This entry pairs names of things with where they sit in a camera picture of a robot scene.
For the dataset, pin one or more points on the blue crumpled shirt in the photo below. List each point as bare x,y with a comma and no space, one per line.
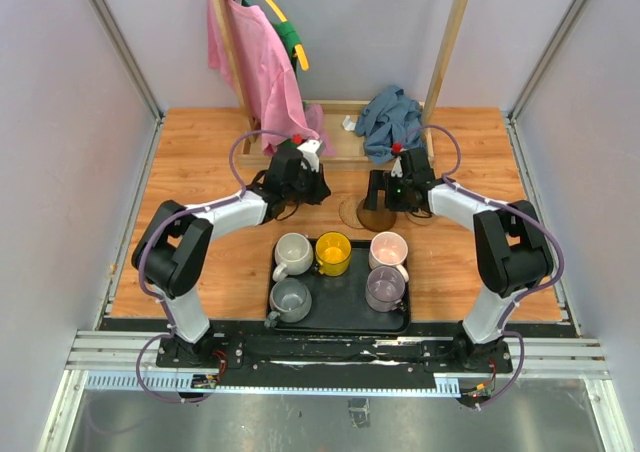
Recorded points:
390,117

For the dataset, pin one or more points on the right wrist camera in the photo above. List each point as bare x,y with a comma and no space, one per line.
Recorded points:
397,151

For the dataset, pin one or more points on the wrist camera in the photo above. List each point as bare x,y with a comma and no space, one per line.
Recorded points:
311,149
397,151

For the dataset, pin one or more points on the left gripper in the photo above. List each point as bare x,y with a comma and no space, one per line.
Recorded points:
321,188

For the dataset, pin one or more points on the white clip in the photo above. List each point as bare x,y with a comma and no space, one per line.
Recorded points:
348,124

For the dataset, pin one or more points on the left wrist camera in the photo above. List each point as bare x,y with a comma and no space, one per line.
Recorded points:
311,149

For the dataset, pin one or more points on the green garment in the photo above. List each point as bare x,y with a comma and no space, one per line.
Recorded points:
292,42

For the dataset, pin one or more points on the white mug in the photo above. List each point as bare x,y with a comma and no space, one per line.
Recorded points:
293,255

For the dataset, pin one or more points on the wooden clothes rack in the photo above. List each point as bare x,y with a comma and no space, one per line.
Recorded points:
348,148

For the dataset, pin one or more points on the woven rattan coaster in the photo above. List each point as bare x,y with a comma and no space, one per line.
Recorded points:
420,218
348,212

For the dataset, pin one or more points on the pink shirt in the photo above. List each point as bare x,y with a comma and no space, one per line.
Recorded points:
265,77

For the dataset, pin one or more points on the yellow mug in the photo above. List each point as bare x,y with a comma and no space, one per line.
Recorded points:
333,253

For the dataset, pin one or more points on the grey mug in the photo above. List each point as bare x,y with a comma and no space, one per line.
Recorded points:
290,301

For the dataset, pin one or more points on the black serving tray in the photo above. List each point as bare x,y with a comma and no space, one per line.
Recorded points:
338,304

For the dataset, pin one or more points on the pink mug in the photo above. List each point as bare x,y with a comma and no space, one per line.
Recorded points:
391,250

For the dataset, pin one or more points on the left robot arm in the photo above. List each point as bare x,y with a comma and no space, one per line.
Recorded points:
170,256

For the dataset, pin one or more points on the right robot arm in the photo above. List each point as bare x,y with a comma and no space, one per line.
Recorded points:
512,248

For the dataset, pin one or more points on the plain brown wooden coaster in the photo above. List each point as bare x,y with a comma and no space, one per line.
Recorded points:
380,220

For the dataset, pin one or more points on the purple mug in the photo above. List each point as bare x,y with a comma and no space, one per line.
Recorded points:
385,288

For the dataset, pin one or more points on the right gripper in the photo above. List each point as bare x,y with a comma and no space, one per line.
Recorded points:
379,180

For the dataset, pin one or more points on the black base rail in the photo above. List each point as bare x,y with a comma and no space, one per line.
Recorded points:
246,355

